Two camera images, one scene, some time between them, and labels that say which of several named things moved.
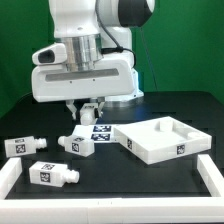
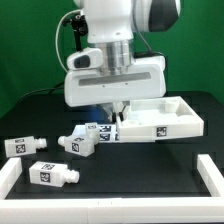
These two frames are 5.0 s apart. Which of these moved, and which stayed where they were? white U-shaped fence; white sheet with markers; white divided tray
Moved: white divided tray
Stayed: white sheet with markers; white U-shaped fence
